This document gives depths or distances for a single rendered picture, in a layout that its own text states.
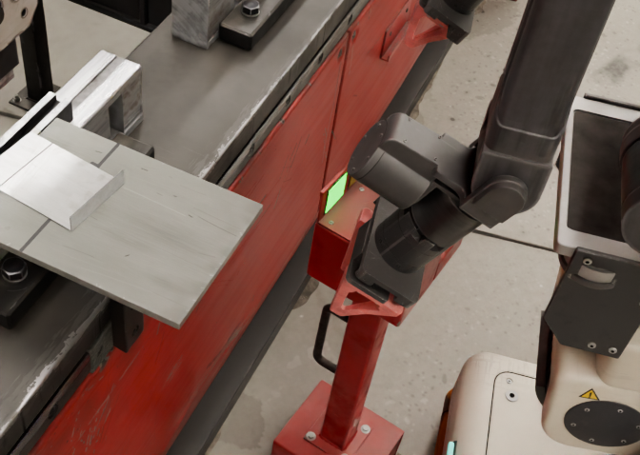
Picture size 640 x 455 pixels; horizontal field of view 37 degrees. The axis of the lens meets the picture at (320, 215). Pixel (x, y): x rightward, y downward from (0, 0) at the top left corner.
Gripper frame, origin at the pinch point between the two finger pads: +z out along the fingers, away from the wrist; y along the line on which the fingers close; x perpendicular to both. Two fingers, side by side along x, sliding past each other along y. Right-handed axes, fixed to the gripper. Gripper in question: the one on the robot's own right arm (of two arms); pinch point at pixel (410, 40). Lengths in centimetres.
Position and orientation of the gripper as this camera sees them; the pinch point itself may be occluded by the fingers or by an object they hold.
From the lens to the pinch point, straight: 128.3
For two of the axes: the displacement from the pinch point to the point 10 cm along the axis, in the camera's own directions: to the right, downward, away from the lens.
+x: 8.1, 5.2, 2.8
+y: -2.2, 7.1, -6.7
